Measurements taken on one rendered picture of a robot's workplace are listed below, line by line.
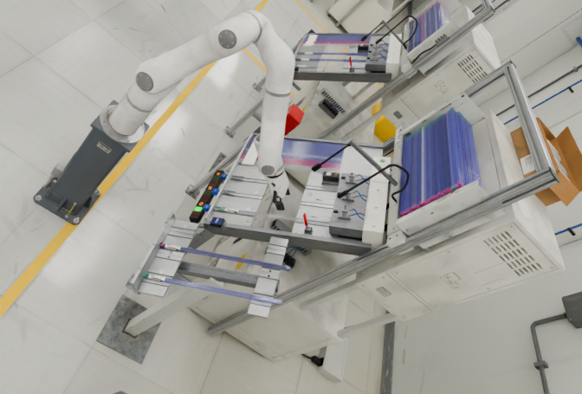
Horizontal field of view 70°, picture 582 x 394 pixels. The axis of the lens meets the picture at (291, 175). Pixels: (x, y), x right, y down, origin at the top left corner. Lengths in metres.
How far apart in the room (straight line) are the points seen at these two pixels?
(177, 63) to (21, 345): 1.37
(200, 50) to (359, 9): 4.79
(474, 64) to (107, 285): 2.42
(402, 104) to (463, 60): 0.46
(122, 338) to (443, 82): 2.34
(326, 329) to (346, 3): 4.73
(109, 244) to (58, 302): 0.38
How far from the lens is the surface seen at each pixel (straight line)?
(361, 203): 1.79
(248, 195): 1.94
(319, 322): 2.23
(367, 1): 6.10
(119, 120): 1.84
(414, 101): 2.94
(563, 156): 2.16
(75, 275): 2.34
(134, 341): 2.35
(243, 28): 1.37
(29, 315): 2.25
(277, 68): 1.38
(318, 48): 3.30
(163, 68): 1.57
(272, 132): 1.46
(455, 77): 2.87
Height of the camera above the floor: 2.13
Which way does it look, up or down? 37 degrees down
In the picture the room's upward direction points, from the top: 54 degrees clockwise
